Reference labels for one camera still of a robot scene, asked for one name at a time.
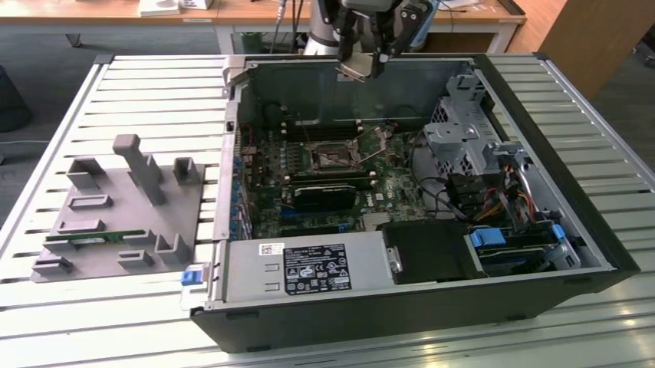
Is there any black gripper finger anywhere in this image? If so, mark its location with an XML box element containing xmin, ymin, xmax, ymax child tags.
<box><xmin>334</xmin><ymin>9</ymin><xmax>360</xmax><ymax>62</ymax></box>
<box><xmin>370</xmin><ymin>1</ymin><xmax>429</xmax><ymax>78</ymax></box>

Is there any silver CPU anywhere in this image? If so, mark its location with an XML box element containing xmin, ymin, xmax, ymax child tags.
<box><xmin>334</xmin><ymin>52</ymin><xmax>373</xmax><ymax>84</ymax></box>

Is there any metal socket cover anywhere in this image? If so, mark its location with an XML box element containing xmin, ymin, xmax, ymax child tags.
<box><xmin>354</xmin><ymin>123</ymin><xmax>397</xmax><ymax>162</ymax></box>

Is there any CPU socket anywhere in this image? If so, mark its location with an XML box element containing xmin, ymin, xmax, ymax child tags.
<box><xmin>304</xmin><ymin>140</ymin><xmax>366</xmax><ymax>172</ymax></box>

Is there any green object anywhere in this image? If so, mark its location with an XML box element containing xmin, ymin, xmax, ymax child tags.
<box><xmin>240</xmin><ymin>32</ymin><xmax>262</xmax><ymax>54</ymax></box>

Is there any black RAM slot bank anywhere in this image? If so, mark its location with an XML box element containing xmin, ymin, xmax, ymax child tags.
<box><xmin>282</xmin><ymin>119</ymin><xmax>360</xmax><ymax>142</ymax></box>
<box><xmin>284</xmin><ymin>172</ymin><xmax>373</xmax><ymax>189</ymax></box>

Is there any metal drive cage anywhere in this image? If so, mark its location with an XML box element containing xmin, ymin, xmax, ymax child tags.
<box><xmin>421</xmin><ymin>74</ymin><xmax>538</xmax><ymax>181</ymax></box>

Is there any green motherboard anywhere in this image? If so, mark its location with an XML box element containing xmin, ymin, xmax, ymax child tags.
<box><xmin>232</xmin><ymin>120</ymin><xmax>445</xmax><ymax>238</ymax></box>

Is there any white box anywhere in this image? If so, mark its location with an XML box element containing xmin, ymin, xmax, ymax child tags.
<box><xmin>138</xmin><ymin>0</ymin><xmax>182</xmax><ymax>17</ymax></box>

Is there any black graphics card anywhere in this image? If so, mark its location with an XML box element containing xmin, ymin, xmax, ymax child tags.
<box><xmin>288</xmin><ymin>183</ymin><xmax>358</xmax><ymax>212</ymax></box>

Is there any wooden cabinet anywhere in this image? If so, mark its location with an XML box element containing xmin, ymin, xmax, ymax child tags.
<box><xmin>533</xmin><ymin>0</ymin><xmax>655</xmax><ymax>100</ymax></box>

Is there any silver chipset heatsink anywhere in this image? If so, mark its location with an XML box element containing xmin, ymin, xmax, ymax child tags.
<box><xmin>361</xmin><ymin>213</ymin><xmax>393</xmax><ymax>232</ymax></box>

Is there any wooden desk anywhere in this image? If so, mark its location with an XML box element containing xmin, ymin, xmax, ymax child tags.
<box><xmin>0</xmin><ymin>0</ymin><xmax>528</xmax><ymax>54</ymax></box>

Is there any black plastic shroud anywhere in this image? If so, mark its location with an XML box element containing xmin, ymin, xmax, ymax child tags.
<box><xmin>377</xmin><ymin>220</ymin><xmax>486</xmax><ymax>285</ymax></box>

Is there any blue disk carrier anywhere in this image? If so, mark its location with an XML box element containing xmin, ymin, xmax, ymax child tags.
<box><xmin>464</xmin><ymin>225</ymin><xmax>548</xmax><ymax>278</ymax></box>

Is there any silver shroud latch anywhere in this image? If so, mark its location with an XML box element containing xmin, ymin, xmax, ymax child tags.
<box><xmin>384</xmin><ymin>247</ymin><xmax>404</xmax><ymax>274</ymax></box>

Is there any white barcode sticker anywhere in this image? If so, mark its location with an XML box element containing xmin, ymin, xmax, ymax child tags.
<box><xmin>253</xmin><ymin>241</ymin><xmax>285</xmax><ymax>257</ymax></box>

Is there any black rating label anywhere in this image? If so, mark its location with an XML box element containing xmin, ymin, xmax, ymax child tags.
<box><xmin>282</xmin><ymin>245</ymin><xmax>352</xmax><ymax>296</ymax></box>

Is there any silver power supply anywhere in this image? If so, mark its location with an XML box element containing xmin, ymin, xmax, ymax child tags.
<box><xmin>206</xmin><ymin>233</ymin><xmax>397</xmax><ymax>311</ymax></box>

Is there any grey parts rack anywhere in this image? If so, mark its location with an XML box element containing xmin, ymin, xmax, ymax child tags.
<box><xmin>29</xmin><ymin>133</ymin><xmax>209</xmax><ymax>284</ymax></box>

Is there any green RAM stick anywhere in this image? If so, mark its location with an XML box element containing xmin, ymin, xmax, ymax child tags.
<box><xmin>44</xmin><ymin>228</ymin><xmax>145</xmax><ymax>245</ymax></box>

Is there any black PC case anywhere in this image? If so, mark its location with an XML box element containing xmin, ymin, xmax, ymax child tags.
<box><xmin>188</xmin><ymin>52</ymin><xmax>644</xmax><ymax>354</ymax></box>

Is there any yellow orange wire bundle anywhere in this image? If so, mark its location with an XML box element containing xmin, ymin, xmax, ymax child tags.
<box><xmin>500</xmin><ymin>163</ymin><xmax>541</xmax><ymax>225</ymax></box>

